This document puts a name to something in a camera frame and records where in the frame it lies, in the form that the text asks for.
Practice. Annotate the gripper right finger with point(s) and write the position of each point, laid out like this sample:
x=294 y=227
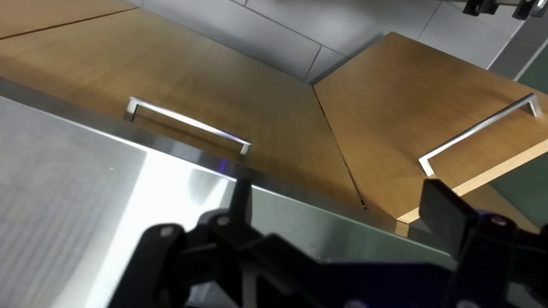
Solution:
x=492 y=248

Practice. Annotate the black stand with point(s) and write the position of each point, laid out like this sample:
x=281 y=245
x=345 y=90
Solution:
x=479 y=7

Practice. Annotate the wooden cabinet door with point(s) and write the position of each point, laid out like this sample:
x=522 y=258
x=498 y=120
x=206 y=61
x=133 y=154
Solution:
x=239 y=94
x=411 y=98

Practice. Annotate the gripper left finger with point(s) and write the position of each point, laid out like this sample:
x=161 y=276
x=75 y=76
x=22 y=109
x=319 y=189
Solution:
x=171 y=261

